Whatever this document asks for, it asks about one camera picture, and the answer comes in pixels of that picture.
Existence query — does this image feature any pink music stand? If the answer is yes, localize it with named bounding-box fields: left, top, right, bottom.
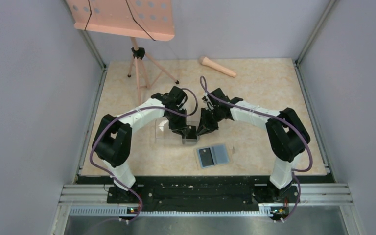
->
left=66, top=0, right=180, bottom=101

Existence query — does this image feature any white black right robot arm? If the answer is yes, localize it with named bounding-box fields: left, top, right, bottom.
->
left=197, top=88, right=313, bottom=202

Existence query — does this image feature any beige leather card holder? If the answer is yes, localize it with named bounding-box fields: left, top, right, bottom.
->
left=194, top=143, right=233, bottom=170

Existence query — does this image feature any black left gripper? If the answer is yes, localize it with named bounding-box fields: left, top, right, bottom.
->
left=165, top=107, right=188, bottom=137

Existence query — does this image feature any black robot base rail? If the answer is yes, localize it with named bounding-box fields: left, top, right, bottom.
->
left=76, top=172, right=334, bottom=213

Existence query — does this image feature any pink microphone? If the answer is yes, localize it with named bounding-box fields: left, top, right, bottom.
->
left=198, top=56, right=236, bottom=78

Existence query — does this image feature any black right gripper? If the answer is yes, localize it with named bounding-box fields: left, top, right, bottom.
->
left=196, top=107, right=223, bottom=136

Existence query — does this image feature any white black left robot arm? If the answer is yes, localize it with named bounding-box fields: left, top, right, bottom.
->
left=89, top=86, right=198, bottom=208

